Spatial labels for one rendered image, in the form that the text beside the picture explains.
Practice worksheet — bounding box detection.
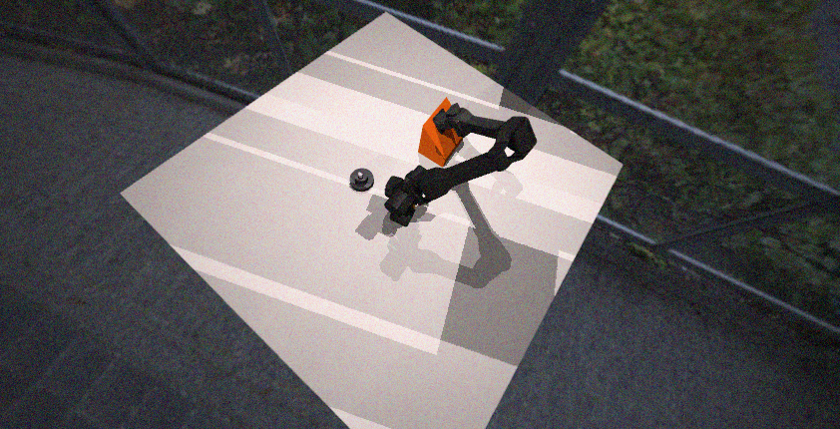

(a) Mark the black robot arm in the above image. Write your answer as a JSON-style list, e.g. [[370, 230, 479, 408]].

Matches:
[[384, 103, 537, 217]]

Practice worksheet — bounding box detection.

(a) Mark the black round pedestal with silver shaft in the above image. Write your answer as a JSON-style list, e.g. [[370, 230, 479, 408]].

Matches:
[[349, 168, 374, 192]]

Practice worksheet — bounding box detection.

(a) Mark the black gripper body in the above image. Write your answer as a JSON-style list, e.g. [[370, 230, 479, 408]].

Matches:
[[390, 202, 417, 227]]

